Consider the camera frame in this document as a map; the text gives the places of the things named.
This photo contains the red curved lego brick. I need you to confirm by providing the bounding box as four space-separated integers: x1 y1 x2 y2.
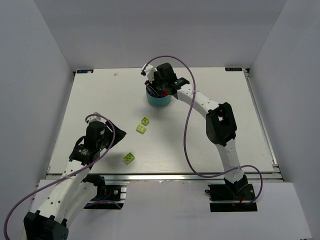
161 91 169 98

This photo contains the lime lego brick studs up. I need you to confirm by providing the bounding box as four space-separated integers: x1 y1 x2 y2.
136 124 147 134

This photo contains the lime lego brick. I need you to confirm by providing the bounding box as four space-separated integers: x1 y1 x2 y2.
141 117 150 126
123 152 135 165

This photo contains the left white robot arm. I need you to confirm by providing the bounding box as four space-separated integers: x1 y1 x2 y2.
23 118 127 240

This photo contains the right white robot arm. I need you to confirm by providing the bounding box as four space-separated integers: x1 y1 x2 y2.
141 63 248 196

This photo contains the teal round divided container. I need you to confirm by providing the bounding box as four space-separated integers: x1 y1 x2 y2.
146 87 172 107

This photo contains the dark corner label sticker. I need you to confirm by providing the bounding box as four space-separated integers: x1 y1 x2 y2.
224 67 243 72

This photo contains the left corner label sticker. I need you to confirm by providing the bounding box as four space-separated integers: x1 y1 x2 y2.
76 69 94 74

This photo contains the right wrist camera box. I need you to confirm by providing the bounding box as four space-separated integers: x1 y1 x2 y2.
140 64 157 84

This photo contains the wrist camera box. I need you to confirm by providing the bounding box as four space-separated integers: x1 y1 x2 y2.
84 112 101 124
140 64 157 84

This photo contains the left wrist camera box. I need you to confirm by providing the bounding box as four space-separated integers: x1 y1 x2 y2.
84 112 101 124

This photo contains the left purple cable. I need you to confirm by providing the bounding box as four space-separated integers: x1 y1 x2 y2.
3 113 122 240

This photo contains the purple cable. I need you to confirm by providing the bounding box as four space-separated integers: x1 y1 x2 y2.
141 54 264 206
3 113 122 240

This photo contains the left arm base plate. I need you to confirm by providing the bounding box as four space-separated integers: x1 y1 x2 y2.
84 181 127 210

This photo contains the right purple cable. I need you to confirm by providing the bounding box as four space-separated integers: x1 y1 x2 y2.
141 54 264 206

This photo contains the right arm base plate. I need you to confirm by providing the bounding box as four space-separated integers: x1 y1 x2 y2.
204 184 258 213

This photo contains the aluminium table rail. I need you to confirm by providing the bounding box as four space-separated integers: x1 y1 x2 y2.
45 172 283 181

